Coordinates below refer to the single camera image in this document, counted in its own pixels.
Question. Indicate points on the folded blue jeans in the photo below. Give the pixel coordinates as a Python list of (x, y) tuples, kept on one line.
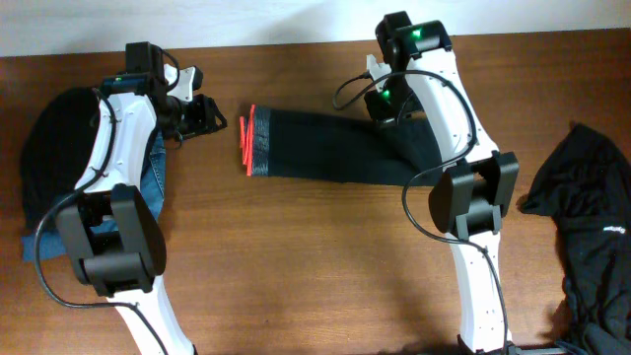
[(148, 187)]

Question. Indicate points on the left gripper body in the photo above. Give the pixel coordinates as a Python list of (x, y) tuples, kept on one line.
[(198, 116)]

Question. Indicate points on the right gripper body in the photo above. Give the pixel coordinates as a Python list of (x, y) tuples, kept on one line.
[(375, 99)]

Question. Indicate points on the black leggings red-grey waistband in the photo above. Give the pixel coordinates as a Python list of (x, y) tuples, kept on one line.
[(297, 144)]

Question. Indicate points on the folded black garment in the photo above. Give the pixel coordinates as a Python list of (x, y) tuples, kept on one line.
[(68, 116)]

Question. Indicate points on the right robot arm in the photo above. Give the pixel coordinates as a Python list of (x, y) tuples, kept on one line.
[(472, 195)]

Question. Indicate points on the black shirt with logo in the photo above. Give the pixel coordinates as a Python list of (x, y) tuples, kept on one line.
[(584, 187)]

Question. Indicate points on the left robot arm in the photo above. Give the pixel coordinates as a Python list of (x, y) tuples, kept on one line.
[(113, 240)]

